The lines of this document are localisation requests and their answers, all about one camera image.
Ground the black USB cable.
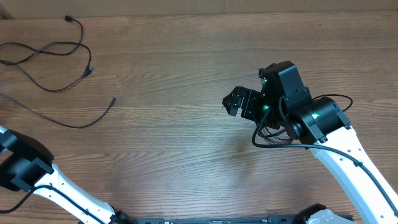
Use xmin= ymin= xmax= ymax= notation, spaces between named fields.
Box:
xmin=256 ymin=93 xmax=354 ymax=146
xmin=0 ymin=91 xmax=117 ymax=129
xmin=0 ymin=15 xmax=94 ymax=93

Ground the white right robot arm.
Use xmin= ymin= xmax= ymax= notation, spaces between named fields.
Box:
xmin=222 ymin=61 xmax=397 ymax=223

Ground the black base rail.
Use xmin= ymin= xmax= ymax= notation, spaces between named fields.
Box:
xmin=111 ymin=215 xmax=295 ymax=224

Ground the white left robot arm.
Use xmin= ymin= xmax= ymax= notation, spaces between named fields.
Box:
xmin=1 ymin=128 xmax=136 ymax=224

